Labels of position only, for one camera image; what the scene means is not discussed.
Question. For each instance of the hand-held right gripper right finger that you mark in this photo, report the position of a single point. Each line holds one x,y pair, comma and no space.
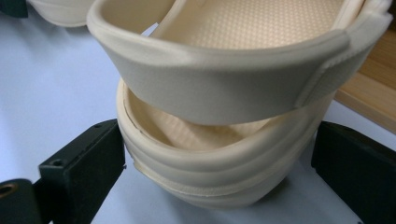
358,174

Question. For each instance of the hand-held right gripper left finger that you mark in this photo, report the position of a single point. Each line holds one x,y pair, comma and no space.
81,174

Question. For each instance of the cream clog shoe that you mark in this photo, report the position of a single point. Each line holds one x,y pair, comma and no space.
59,12
218,102

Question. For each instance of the wooden three-tier shoe rack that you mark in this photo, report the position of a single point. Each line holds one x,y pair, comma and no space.
373,84

